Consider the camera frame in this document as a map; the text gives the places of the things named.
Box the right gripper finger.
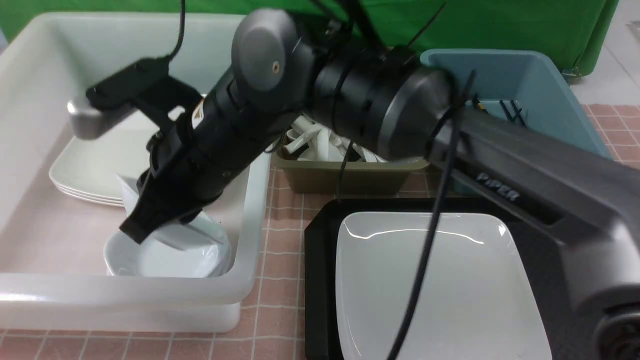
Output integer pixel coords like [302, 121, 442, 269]
[119, 187, 201, 245]

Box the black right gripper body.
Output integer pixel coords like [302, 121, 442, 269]
[135, 85, 281, 216]

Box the white square rice plate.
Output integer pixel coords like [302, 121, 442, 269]
[334, 211, 553, 360]

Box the white small dish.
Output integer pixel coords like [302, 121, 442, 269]
[116, 175, 230, 251]

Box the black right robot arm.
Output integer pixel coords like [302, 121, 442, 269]
[119, 1, 639, 360]

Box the bottom stacked white plate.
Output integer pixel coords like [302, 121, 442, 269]
[54, 185, 126, 210]

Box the top stacked white square plate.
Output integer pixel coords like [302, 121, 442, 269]
[48, 111, 158, 207]

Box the white bowl in tub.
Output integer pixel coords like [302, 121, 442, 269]
[103, 212, 232, 278]

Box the olive green plastic bin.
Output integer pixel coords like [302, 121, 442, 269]
[272, 115, 428, 195]

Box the large white plastic tub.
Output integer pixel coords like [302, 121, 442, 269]
[1, 13, 270, 333]

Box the pink checkered tablecloth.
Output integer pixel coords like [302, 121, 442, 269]
[0, 104, 640, 360]

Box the blue plastic bin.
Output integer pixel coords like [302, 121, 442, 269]
[420, 48, 613, 195]

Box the green backdrop cloth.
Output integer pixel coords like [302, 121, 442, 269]
[0, 0, 618, 75]

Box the black plastic tray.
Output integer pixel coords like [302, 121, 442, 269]
[304, 197, 601, 360]

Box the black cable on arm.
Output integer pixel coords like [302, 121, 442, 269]
[335, 70, 476, 360]

